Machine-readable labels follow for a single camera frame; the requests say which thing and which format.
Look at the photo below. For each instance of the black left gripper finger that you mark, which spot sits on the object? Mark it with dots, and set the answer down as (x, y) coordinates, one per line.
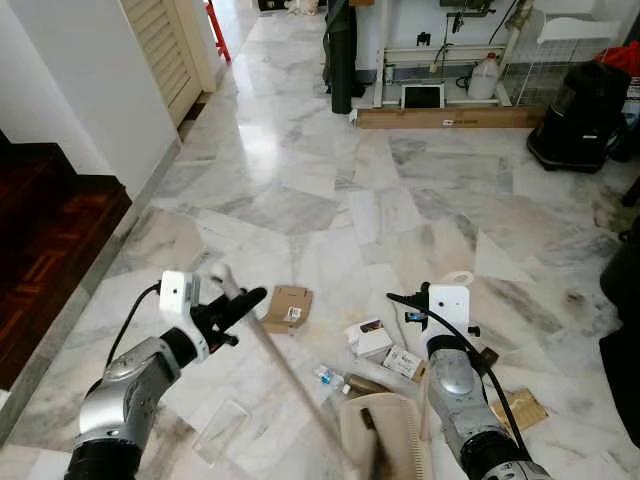
(231, 336)
(245, 300)

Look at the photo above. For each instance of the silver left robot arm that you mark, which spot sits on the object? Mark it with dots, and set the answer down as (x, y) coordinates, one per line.
(125, 395)

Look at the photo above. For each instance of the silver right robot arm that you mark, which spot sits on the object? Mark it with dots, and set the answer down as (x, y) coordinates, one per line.
(460, 395)

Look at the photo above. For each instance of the brown cardboard piece with label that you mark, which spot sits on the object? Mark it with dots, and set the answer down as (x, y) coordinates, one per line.
(285, 305)

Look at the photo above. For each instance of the clear plastic tray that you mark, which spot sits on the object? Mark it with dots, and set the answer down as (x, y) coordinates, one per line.
(222, 430)

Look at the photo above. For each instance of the clear plastic bottle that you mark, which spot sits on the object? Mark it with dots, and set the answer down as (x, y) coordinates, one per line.
(331, 379)

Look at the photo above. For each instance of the white small carton box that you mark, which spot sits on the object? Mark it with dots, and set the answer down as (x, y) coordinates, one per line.
(368, 338)

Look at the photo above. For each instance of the brown crumpled wrapper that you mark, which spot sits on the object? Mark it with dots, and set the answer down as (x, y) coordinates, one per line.
(366, 384)

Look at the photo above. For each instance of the white printed flat box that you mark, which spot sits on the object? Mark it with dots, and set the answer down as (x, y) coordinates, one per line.
(403, 362)

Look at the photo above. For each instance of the dark wooden stair steps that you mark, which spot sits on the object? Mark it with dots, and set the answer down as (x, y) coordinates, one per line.
(50, 250)

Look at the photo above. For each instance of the dark brown flat piece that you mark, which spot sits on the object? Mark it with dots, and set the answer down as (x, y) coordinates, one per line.
(489, 355)

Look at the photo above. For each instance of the tall black cylindrical object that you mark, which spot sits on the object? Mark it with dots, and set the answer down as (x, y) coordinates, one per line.
(341, 60)

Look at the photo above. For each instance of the beige louvred wooden door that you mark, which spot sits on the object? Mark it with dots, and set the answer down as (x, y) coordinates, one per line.
(165, 50)

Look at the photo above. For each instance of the white framed dark panel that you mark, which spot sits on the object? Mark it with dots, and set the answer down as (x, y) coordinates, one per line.
(422, 96)

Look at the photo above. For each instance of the long brown cardboard box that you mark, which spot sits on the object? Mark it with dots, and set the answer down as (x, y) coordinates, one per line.
(450, 118)

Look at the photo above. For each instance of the tan flat packet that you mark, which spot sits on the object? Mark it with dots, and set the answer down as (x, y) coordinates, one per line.
(520, 410)

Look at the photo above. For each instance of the black vacuum cleaner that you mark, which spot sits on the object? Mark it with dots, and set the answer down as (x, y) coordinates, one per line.
(580, 115)

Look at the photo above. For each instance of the red cloth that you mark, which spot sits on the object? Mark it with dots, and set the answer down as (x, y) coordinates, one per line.
(624, 58)

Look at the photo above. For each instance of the white plastic jug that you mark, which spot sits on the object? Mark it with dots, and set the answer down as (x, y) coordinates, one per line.
(484, 78)

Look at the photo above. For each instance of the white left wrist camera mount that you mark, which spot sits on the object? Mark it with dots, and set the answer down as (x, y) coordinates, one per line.
(178, 295)

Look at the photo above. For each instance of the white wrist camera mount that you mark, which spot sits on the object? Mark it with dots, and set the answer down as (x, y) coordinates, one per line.
(450, 308)
(178, 295)

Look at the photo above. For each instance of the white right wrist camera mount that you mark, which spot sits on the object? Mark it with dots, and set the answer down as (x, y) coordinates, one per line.
(450, 308)

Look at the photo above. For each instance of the red metal frame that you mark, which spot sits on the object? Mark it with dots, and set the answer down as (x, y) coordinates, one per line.
(217, 30)

